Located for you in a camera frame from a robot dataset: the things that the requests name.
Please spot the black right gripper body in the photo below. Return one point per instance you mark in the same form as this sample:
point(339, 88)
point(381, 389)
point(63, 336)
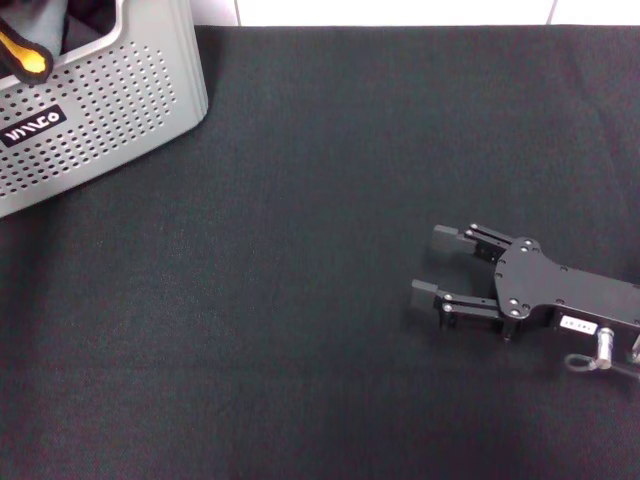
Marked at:
point(540, 285)

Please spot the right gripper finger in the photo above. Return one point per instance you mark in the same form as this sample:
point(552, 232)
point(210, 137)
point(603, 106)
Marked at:
point(447, 239)
point(425, 296)

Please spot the yellow grey towel black trim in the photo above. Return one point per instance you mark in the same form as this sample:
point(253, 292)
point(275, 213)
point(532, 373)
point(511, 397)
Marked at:
point(32, 60)

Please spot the black tablecloth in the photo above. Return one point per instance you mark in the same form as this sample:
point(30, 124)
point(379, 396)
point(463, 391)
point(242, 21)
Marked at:
point(250, 300)

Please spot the grey perforated storage box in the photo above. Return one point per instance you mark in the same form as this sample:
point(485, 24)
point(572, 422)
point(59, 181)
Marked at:
point(125, 100)

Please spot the dark cloth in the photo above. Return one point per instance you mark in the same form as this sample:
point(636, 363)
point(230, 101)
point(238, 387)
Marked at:
point(90, 20)

